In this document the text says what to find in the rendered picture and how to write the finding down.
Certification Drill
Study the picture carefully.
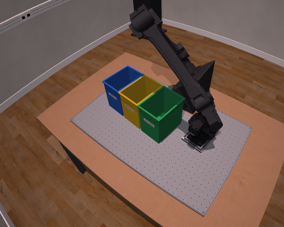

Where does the yellow recycle bin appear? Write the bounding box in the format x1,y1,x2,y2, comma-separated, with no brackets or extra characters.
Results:
118,76,164,129

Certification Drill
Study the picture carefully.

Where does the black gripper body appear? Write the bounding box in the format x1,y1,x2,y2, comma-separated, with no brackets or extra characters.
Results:
191,113,217,137

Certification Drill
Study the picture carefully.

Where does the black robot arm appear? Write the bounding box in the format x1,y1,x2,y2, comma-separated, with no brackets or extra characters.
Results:
129,4,223,136

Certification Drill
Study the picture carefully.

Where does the green open bin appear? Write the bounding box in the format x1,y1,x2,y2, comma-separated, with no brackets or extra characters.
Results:
137,87,185,143

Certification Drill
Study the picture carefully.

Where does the blue bin with label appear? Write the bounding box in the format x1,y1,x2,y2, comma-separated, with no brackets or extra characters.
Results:
103,66,144,116

